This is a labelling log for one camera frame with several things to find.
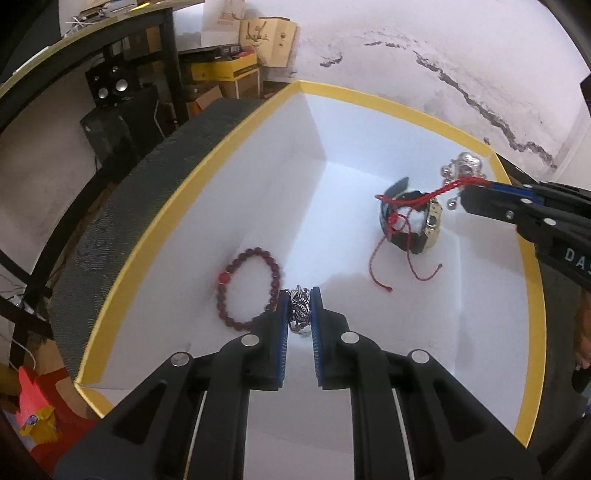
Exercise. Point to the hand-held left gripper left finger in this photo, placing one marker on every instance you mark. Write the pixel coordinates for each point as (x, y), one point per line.
(217, 397)

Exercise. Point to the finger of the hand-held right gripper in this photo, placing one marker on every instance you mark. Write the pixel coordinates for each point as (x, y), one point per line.
(494, 203)
(554, 193)

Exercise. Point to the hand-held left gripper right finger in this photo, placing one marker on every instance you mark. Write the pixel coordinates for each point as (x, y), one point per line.
(392, 406)

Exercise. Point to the gold black wristwatch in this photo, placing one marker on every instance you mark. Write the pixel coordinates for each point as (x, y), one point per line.
(431, 221)

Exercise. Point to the yellow cardboard box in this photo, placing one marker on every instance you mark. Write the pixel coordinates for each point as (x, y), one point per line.
(369, 138)

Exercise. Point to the red decoration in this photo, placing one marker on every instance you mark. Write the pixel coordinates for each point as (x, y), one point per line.
(37, 397)

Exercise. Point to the dark patterned mat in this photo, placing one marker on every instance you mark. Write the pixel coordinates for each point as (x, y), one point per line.
(115, 217)

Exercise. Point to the brown paper bag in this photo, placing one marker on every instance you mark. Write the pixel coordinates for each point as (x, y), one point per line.
(270, 44)

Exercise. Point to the brown cardboard box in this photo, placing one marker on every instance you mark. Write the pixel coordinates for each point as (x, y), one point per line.
(203, 99)

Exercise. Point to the flat yellow box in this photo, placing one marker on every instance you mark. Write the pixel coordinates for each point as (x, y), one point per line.
(221, 71)

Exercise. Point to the white box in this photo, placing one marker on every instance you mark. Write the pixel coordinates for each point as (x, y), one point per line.
(221, 23)

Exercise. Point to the black speaker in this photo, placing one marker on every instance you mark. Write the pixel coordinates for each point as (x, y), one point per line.
(111, 85)

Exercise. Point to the black curved desk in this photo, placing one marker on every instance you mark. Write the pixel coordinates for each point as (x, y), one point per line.
(92, 46)

